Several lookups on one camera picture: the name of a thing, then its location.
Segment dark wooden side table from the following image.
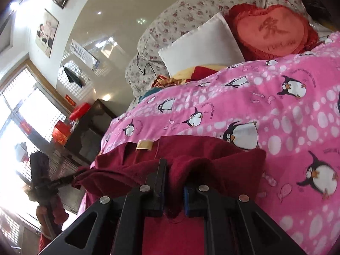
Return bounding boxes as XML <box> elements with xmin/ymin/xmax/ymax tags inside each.
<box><xmin>64</xmin><ymin>99</ymin><xmax>120</xmax><ymax>165</ymax></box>

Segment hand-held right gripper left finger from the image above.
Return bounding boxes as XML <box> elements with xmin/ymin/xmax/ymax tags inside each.
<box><xmin>37</xmin><ymin>159</ymin><xmax>168</xmax><ymax>255</ymax></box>

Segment pink penguin print blanket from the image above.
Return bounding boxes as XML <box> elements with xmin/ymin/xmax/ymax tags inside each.
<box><xmin>90</xmin><ymin>32</ymin><xmax>340</xmax><ymax>255</ymax></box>

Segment white pillow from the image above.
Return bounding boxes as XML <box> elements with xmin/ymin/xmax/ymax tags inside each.
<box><xmin>158</xmin><ymin>12</ymin><xmax>245</xmax><ymax>76</ymax></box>

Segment wall poster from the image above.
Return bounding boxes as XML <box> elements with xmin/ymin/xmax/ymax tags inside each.
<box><xmin>35</xmin><ymin>8</ymin><xmax>59</xmax><ymax>58</ymax></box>

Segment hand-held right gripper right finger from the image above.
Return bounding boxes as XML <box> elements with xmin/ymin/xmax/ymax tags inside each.
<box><xmin>183</xmin><ymin>184</ymin><xmax>309</xmax><ymax>255</ymax></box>

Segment dark hanging cloth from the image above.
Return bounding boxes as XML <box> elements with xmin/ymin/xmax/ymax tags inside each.
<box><xmin>62</xmin><ymin>66</ymin><xmax>84</xmax><ymax>89</ymax></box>

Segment wall calendar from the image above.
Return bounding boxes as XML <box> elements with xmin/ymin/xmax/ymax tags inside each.
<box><xmin>69</xmin><ymin>39</ymin><xmax>100</xmax><ymax>71</ymax></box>

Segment yellow and red cloth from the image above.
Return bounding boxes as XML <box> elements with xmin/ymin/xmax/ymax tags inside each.
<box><xmin>151</xmin><ymin>64</ymin><xmax>229</xmax><ymax>88</ymax></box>

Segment red heart-shaped cushion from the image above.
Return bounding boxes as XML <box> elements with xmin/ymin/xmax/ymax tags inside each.
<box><xmin>224</xmin><ymin>3</ymin><xmax>319</xmax><ymax>60</ymax></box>

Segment floral quilt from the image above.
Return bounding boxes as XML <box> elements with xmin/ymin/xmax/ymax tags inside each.
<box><xmin>125</xmin><ymin>0</ymin><xmax>309</xmax><ymax>104</ymax></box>

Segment red boxes on table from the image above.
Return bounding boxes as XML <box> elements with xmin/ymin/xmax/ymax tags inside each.
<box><xmin>52</xmin><ymin>121</ymin><xmax>71</xmax><ymax>145</ymax></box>

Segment flat red box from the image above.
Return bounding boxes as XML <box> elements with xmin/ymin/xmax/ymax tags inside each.
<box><xmin>69</xmin><ymin>102</ymin><xmax>91</xmax><ymax>120</ymax></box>

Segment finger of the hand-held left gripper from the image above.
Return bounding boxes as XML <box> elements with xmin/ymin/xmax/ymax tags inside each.
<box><xmin>49</xmin><ymin>172</ymin><xmax>80</xmax><ymax>189</ymax></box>

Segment teal cloth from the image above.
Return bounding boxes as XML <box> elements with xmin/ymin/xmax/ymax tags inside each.
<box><xmin>138</xmin><ymin>88</ymin><xmax>162</xmax><ymax>104</ymax></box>

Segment dark red knit sweater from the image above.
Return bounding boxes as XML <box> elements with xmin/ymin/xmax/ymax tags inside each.
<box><xmin>72</xmin><ymin>135</ymin><xmax>267</xmax><ymax>255</ymax></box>

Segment window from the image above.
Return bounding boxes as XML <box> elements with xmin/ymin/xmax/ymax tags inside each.
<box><xmin>0</xmin><ymin>58</ymin><xmax>67</xmax><ymax>218</ymax></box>

